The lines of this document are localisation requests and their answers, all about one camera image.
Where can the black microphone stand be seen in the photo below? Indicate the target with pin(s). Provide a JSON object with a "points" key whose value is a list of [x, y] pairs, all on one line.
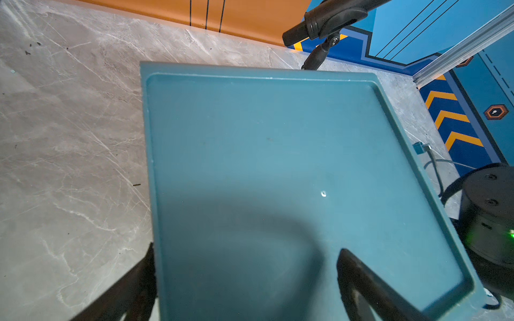
{"points": [[317, 57]]}

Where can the teal drawer cabinet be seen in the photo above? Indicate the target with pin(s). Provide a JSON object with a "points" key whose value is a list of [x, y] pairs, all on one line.
{"points": [[258, 178]]}

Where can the black microphone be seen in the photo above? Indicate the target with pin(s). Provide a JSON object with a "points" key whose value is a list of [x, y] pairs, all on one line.
{"points": [[330, 17]]}

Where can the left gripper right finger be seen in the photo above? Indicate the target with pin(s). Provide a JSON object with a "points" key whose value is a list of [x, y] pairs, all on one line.
{"points": [[365, 294]]}

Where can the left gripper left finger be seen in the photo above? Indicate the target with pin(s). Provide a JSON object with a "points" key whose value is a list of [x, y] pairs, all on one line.
{"points": [[131, 298]]}

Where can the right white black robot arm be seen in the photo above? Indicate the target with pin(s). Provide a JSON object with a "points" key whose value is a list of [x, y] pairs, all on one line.
{"points": [[485, 226]]}

